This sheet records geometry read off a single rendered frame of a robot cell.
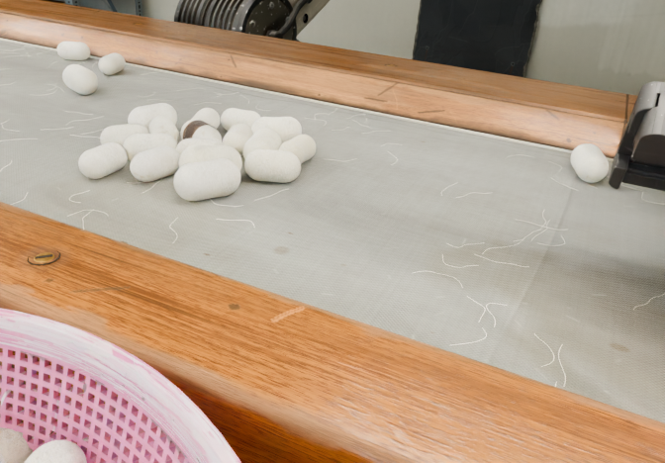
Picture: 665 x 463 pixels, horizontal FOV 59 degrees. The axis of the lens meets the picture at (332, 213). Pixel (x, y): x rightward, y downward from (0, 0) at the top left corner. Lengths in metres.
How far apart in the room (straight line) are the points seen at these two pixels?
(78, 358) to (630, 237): 0.29
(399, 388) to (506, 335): 0.08
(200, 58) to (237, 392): 0.46
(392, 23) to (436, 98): 2.01
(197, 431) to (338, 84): 0.41
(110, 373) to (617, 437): 0.15
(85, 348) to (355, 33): 2.42
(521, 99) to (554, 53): 1.89
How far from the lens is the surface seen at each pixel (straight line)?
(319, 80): 0.55
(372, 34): 2.55
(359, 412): 0.18
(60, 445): 0.21
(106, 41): 0.69
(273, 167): 0.36
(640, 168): 0.30
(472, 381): 0.20
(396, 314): 0.26
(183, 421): 0.17
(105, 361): 0.20
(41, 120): 0.50
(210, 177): 0.34
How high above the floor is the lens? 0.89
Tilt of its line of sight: 27 degrees down
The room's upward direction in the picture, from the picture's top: 4 degrees clockwise
